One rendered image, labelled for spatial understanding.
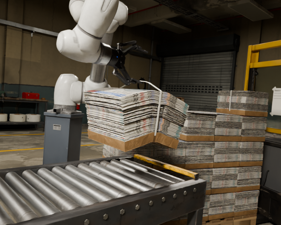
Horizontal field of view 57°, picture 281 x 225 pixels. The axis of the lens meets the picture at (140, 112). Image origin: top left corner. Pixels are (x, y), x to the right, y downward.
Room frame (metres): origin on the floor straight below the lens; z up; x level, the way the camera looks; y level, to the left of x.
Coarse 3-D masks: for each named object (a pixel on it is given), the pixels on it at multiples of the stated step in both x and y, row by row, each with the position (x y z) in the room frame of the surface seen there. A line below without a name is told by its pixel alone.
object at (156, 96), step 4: (156, 92) 1.09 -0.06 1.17; (164, 92) 1.13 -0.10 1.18; (156, 96) 1.10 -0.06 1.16; (164, 96) 1.13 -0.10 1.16; (156, 100) 1.10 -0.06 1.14; (164, 100) 1.13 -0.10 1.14; (156, 104) 1.11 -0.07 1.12; (160, 104) 1.12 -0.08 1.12; (164, 104) 1.14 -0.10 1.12; (156, 108) 1.11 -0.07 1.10; (160, 108) 1.12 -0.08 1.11; (156, 112) 1.11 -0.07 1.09; (160, 112) 1.13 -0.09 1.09; (152, 116) 1.09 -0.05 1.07; (156, 116) 1.11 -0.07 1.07; (160, 116) 1.13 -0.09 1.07; (152, 120) 1.10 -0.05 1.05; (156, 120) 1.12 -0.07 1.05; (152, 124) 1.11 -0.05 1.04; (152, 128) 1.10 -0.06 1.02
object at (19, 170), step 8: (80, 160) 1.32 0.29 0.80; (88, 160) 1.33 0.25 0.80; (96, 160) 1.35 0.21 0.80; (104, 160) 1.37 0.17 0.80; (8, 168) 1.09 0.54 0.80; (16, 168) 1.10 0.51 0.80; (24, 168) 1.11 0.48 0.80; (32, 168) 1.12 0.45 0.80; (40, 168) 1.14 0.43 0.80; (48, 168) 1.16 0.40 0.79; (64, 168) 1.21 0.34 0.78; (0, 176) 1.03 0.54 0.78
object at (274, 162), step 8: (264, 144) 2.89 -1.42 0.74; (272, 144) 2.78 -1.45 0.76; (280, 144) 2.69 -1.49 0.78; (264, 152) 2.86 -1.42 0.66; (272, 152) 2.77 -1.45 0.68; (280, 152) 2.69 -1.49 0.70; (264, 160) 2.85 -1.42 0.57; (272, 160) 2.77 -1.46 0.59; (280, 160) 2.68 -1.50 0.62; (264, 168) 2.84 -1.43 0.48; (272, 168) 2.76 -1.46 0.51; (280, 168) 2.67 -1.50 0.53; (264, 176) 2.83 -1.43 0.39; (272, 176) 2.75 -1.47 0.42; (280, 176) 2.66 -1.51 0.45; (264, 184) 2.82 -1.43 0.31; (272, 184) 2.74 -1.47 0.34; (280, 184) 2.65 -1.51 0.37
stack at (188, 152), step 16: (192, 144) 2.08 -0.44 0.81; (208, 144) 2.15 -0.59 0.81; (224, 144) 2.22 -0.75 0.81; (160, 160) 1.96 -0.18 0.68; (176, 160) 2.02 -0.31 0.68; (192, 160) 2.09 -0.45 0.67; (208, 160) 2.15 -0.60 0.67; (224, 160) 2.22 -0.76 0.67; (176, 176) 2.02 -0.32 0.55; (208, 176) 2.15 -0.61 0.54; (224, 176) 2.23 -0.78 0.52; (208, 208) 2.19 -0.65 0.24; (224, 208) 2.25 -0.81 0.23; (208, 224) 2.17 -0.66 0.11; (224, 224) 2.25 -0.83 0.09
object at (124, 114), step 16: (96, 96) 1.10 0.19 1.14; (112, 96) 1.01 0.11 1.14; (128, 96) 0.99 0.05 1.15; (144, 96) 1.05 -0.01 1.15; (96, 112) 1.14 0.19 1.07; (112, 112) 1.04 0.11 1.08; (128, 112) 1.01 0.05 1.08; (144, 112) 1.06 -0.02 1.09; (96, 128) 1.17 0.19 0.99; (112, 128) 1.06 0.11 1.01; (128, 128) 1.02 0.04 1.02; (144, 128) 1.07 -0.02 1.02
